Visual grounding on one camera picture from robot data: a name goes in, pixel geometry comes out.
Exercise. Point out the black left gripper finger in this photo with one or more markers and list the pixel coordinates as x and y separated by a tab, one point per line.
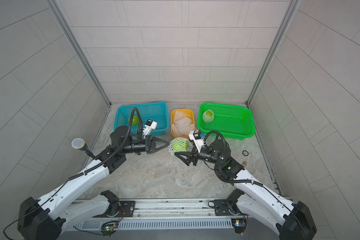
160	142
157	149

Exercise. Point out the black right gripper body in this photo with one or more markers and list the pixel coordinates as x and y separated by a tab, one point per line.
208	155

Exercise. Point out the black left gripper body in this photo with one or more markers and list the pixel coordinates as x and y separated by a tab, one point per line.
139	148

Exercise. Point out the white foam net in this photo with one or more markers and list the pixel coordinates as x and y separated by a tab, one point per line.
206	120
170	147

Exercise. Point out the dark green netted custard apple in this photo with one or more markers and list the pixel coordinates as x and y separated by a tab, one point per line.
180	146

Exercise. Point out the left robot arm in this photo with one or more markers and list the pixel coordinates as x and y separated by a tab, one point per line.
47	217

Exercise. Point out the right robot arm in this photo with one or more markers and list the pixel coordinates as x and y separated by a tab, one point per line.
290	221

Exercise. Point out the pile of foam nets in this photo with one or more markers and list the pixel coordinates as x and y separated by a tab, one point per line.
183	126

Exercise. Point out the teal plastic basket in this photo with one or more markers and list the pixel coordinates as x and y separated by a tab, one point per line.
157	112

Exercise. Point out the yellow plastic tub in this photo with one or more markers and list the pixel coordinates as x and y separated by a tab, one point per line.
183	136

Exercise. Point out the green plastic basket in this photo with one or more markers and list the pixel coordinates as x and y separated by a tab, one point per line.
233	122

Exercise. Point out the right circuit board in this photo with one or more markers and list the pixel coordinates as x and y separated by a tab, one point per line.
239	225

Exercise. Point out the circuit board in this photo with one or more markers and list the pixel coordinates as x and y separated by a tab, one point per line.
109	228
239	225

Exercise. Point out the left circuit board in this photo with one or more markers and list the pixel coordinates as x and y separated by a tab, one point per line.
109	228

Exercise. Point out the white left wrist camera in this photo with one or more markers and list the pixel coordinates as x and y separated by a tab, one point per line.
149	127

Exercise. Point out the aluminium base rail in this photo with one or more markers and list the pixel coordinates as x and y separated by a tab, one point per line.
166	214

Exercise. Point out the aluminium corner post left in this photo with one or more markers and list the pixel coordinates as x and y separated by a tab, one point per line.
76	47

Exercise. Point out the aluminium corner post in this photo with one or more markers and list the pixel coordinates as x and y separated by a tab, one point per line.
274	47
76	47

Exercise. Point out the aluminium corner post right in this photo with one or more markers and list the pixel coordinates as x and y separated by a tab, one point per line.
274	47

